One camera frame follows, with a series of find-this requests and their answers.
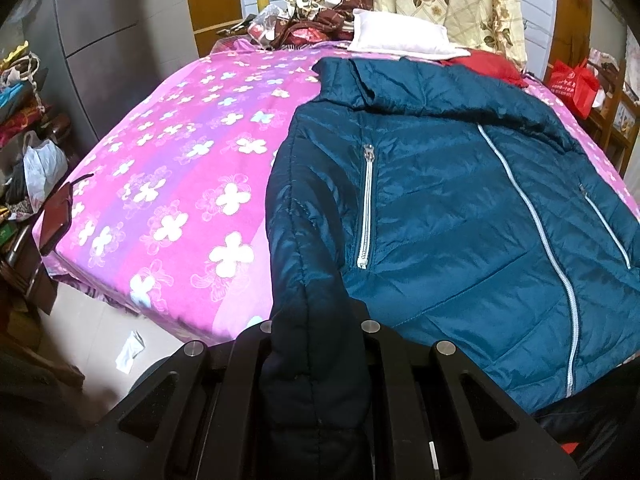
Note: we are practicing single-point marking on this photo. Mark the teal puffer jacket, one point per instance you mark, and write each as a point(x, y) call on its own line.
point(450, 200)

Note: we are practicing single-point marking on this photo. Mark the grey wardrobe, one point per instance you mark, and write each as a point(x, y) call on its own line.
point(100, 25)

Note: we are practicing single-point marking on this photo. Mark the wooden door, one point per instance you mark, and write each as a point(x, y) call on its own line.
point(212, 0)

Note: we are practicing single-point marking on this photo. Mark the white pillow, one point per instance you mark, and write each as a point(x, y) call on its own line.
point(400, 35)

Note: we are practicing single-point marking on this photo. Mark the brown floral blanket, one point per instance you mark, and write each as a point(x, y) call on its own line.
point(325, 5)

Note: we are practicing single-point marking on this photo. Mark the clear plastic bag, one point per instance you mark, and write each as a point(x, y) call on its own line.
point(267, 22)

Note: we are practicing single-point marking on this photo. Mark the dark wooden side table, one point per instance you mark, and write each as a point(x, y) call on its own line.
point(25, 270)

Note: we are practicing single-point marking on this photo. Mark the wooden shelf rack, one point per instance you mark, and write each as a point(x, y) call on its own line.
point(617, 110)

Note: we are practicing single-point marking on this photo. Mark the white plastic bag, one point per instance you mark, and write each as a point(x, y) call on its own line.
point(45, 167)

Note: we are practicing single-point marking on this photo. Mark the red ruffled pillow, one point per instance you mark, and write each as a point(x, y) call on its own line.
point(487, 67)

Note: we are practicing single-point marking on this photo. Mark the pink floral bed sheet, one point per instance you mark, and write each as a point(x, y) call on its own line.
point(170, 170)

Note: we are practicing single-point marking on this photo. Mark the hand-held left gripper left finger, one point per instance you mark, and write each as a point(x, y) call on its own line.
point(235, 385)

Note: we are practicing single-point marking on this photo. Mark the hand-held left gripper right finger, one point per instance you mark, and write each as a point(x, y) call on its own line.
point(395, 385)

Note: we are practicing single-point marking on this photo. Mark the red shopping bag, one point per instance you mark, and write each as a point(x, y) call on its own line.
point(575, 85)

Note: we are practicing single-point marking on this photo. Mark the pile of colourful clutter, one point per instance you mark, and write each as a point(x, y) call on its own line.
point(22, 105)

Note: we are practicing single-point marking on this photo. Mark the white paper scrap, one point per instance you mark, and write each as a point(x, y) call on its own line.
point(129, 352)

